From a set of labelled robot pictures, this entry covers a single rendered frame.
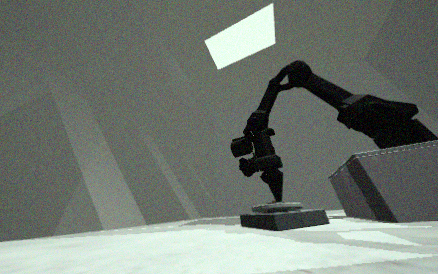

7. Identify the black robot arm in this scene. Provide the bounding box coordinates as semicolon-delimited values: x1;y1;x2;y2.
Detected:
230;61;438;158

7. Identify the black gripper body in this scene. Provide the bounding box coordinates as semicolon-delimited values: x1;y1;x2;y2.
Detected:
254;145;283;175

